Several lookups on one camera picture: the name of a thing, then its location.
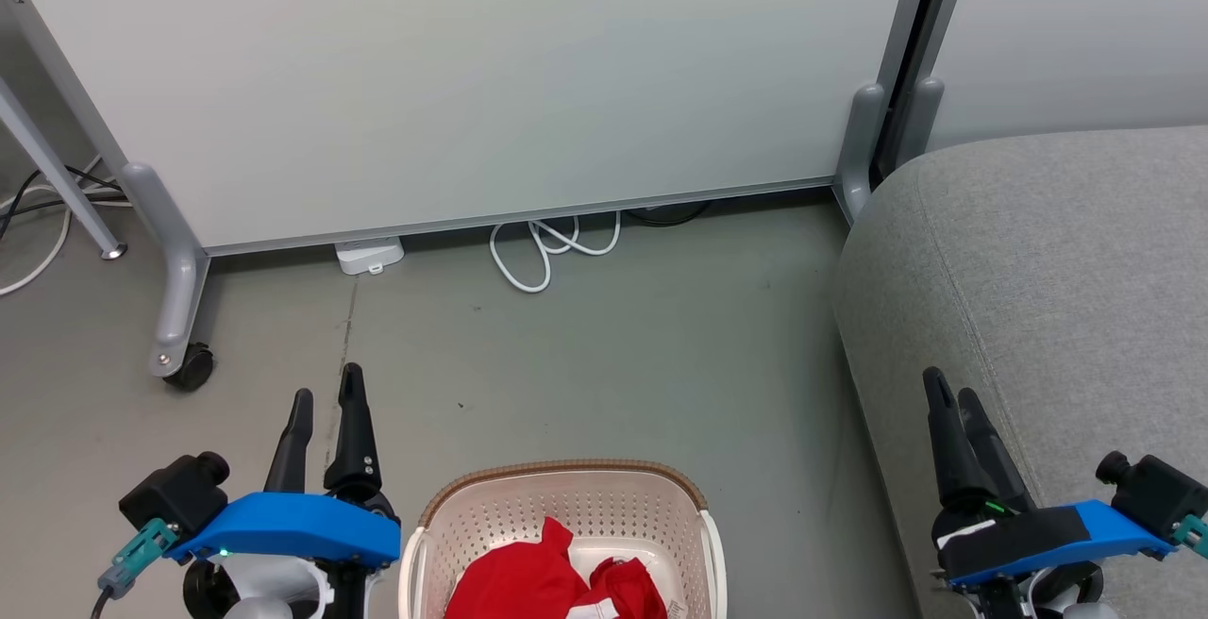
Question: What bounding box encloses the large white partition panel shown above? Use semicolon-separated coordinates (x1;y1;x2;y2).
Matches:
0;0;937;257

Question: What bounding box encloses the grey fabric sofa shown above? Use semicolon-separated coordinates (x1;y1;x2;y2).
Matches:
830;125;1208;619

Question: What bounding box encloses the cream perforated laundry basket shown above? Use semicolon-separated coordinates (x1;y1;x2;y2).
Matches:
398;459;728;619

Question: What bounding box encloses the teal camera connector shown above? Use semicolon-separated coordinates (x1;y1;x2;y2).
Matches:
1173;513;1208;560
99;517;180;601

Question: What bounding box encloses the grey metal table leg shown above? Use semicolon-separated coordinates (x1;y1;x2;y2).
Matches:
0;81;128;261

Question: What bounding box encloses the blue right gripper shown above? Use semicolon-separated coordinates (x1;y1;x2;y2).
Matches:
923;367;1177;619

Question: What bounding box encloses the red garment with printed logo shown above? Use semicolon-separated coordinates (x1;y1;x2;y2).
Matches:
444;517;594;619

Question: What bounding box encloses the long white floor cable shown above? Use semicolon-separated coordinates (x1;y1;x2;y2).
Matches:
0;157;107;297

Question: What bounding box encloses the teal left camera connector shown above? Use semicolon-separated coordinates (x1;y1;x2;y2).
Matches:
99;517;180;601

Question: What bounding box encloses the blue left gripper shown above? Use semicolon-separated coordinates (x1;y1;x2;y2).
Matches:
170;363;402;619

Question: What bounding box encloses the black floor cable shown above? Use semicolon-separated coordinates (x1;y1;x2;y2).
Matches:
0;166;126;243

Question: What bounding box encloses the black caster wheel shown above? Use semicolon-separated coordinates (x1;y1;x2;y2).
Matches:
162;343;216;392

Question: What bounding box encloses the grey partition leg with caster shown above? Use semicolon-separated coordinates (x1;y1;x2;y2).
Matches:
118;161;213;379

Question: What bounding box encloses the narrow white partition panel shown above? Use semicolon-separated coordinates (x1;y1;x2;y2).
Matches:
925;0;1208;153

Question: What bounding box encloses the looped white cable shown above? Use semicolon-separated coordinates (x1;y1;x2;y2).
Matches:
489;211;624;294

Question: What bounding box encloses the black cable under partition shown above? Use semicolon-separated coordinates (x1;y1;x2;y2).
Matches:
623;202;714;227

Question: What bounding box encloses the white power adapter box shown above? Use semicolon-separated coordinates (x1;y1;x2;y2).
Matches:
333;237;407;276

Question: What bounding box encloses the teal right camera connector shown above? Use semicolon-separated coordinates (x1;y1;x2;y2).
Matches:
1173;513;1208;560

